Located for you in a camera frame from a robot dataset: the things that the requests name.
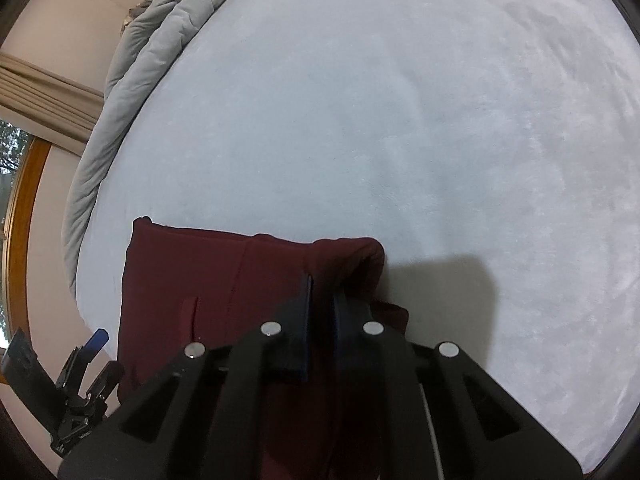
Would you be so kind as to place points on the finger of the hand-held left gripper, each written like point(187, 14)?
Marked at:
point(107, 377)
point(95, 340)

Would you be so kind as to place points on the patterned pillow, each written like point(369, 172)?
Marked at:
point(137, 12)

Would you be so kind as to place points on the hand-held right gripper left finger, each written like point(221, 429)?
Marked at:
point(304, 320)

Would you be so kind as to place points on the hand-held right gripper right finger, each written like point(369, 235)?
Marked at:
point(342, 320)

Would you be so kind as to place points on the maroon pants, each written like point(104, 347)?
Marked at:
point(175, 280)

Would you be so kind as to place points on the light blue bed mattress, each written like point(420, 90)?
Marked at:
point(400, 110)

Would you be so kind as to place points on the grey comforter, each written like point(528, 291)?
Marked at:
point(145, 50)

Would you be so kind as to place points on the beige curtain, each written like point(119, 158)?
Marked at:
point(45, 100)

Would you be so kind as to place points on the wooden framed window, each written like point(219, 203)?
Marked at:
point(25, 220)

